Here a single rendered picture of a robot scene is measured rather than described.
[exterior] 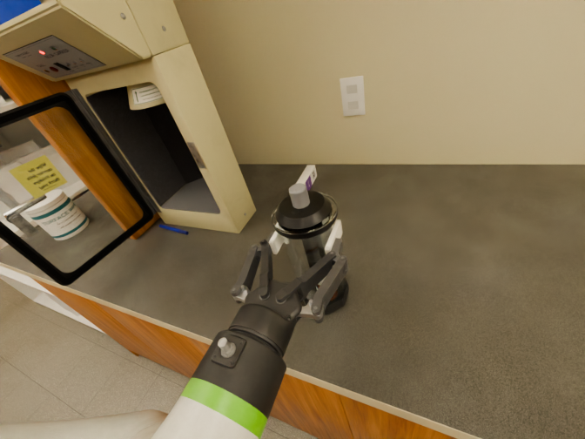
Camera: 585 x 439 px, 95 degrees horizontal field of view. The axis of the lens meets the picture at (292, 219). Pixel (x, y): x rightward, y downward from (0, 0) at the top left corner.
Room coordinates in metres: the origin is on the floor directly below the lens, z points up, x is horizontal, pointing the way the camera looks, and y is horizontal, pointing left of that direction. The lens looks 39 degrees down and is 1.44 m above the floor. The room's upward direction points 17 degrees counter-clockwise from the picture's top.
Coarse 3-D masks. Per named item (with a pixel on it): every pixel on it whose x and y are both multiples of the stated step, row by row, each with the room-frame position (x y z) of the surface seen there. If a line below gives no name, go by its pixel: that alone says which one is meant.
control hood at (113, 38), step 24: (48, 0) 0.55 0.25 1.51; (72, 0) 0.55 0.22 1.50; (96, 0) 0.58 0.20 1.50; (120, 0) 0.62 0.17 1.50; (24, 24) 0.60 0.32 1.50; (48, 24) 0.58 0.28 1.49; (72, 24) 0.57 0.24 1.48; (96, 24) 0.57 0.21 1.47; (120, 24) 0.60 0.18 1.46; (0, 48) 0.69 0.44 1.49; (96, 48) 0.61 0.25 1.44; (120, 48) 0.59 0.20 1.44; (144, 48) 0.62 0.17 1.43
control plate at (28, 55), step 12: (24, 48) 0.67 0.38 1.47; (36, 48) 0.66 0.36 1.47; (48, 48) 0.65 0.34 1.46; (60, 48) 0.64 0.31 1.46; (72, 48) 0.63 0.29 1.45; (24, 60) 0.71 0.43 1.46; (36, 60) 0.70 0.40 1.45; (48, 60) 0.69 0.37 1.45; (60, 60) 0.68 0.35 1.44; (84, 60) 0.66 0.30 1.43; (96, 60) 0.65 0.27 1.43; (48, 72) 0.74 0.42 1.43; (60, 72) 0.73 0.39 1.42; (72, 72) 0.72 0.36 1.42
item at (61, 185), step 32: (0, 128) 0.67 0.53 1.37; (32, 128) 0.70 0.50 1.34; (64, 128) 0.74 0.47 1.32; (0, 160) 0.63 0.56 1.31; (32, 160) 0.67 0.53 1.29; (64, 160) 0.71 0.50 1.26; (96, 160) 0.75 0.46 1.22; (0, 192) 0.60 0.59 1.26; (32, 192) 0.63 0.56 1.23; (64, 192) 0.67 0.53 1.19; (96, 192) 0.71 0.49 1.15; (128, 192) 0.77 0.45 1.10; (32, 224) 0.60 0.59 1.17; (64, 224) 0.63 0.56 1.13; (96, 224) 0.67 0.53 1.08; (128, 224) 0.72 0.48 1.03; (64, 256) 0.59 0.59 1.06
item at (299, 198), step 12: (300, 192) 0.33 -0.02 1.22; (312, 192) 0.37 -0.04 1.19; (288, 204) 0.35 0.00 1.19; (300, 204) 0.33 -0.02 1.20; (312, 204) 0.34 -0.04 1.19; (324, 204) 0.33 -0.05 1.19; (276, 216) 0.35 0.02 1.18; (288, 216) 0.32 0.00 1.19; (300, 216) 0.31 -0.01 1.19; (312, 216) 0.31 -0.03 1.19; (324, 216) 0.31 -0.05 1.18; (300, 228) 0.30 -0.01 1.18
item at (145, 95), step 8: (128, 88) 0.75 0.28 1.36; (136, 88) 0.73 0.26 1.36; (144, 88) 0.72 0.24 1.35; (152, 88) 0.72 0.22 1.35; (128, 96) 0.76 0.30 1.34; (136, 96) 0.72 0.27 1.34; (144, 96) 0.71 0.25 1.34; (152, 96) 0.71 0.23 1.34; (160, 96) 0.71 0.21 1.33; (136, 104) 0.72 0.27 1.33; (144, 104) 0.71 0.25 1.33; (152, 104) 0.70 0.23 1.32; (160, 104) 0.70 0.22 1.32
